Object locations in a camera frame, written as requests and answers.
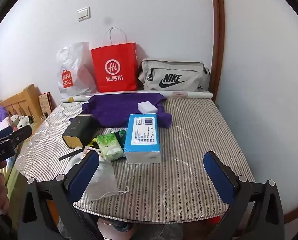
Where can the grey waist bag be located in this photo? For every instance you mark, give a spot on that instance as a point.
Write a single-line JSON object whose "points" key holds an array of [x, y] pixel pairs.
{"points": [[171, 75]]}

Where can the grey face mask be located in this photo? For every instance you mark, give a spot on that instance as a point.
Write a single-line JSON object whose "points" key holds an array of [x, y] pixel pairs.
{"points": [[101, 180]]}

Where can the blue tissue pack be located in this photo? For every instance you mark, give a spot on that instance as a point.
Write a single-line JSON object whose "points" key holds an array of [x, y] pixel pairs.
{"points": [[142, 135]]}

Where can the white plastic shopping bag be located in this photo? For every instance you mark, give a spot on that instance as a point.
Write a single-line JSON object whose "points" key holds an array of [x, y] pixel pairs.
{"points": [[71, 65]]}

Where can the white plush toy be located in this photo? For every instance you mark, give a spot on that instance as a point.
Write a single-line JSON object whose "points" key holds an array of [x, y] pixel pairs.
{"points": [[20, 122]]}

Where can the purple towel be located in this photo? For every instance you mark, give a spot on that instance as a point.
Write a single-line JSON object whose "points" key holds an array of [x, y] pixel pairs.
{"points": [[114, 110]]}

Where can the yellow mesh pouch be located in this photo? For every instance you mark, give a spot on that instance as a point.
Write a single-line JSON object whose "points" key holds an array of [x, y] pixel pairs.
{"points": [[91, 144]]}

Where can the grey striped mat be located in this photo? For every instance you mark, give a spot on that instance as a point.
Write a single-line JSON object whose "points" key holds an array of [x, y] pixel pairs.
{"points": [[201, 135]]}

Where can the white eraser block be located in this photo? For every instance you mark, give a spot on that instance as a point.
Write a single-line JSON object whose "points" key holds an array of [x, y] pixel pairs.
{"points": [[147, 108]]}

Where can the white cloth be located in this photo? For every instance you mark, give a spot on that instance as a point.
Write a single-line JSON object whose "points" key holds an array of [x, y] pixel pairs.
{"points": [[75, 162]]}

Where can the blue striped pillow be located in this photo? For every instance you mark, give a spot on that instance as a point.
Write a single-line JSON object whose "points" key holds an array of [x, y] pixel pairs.
{"points": [[3, 123]]}

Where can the red paper shopping bag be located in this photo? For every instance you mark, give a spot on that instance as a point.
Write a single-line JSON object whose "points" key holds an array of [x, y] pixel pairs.
{"points": [[114, 67]]}

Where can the dark green tin box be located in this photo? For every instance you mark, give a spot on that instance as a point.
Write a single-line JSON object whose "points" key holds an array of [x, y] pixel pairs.
{"points": [[76, 130]]}

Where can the white wall light switch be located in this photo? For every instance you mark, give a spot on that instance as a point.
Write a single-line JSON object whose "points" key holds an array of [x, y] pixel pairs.
{"points": [[84, 13]]}

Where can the rolled printed paper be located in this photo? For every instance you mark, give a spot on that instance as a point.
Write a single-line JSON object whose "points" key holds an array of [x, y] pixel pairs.
{"points": [[188, 94]]}

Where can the wooden door frame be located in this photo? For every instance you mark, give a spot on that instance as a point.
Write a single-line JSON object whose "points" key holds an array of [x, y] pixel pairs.
{"points": [[217, 30]]}

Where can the green tissue packet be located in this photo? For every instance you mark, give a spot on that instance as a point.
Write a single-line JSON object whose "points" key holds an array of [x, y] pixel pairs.
{"points": [[109, 146]]}

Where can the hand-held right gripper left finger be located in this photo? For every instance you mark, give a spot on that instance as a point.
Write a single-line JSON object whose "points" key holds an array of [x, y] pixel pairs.
{"points": [[85, 177]]}

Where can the green foil packet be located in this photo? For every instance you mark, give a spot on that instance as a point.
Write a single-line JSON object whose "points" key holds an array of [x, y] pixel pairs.
{"points": [[120, 136]]}

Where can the wooden headboard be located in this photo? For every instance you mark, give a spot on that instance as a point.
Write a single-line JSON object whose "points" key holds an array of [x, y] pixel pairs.
{"points": [[21, 100]]}

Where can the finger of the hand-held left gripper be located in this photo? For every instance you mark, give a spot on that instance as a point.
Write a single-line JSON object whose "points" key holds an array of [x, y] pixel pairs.
{"points": [[20, 136], [1, 133]]}

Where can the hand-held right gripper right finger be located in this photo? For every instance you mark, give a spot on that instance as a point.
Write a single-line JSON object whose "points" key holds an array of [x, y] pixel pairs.
{"points": [[218, 177]]}

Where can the person's left hand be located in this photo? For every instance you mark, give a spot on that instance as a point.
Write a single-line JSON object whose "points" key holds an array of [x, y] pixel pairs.
{"points": [[1, 195]]}

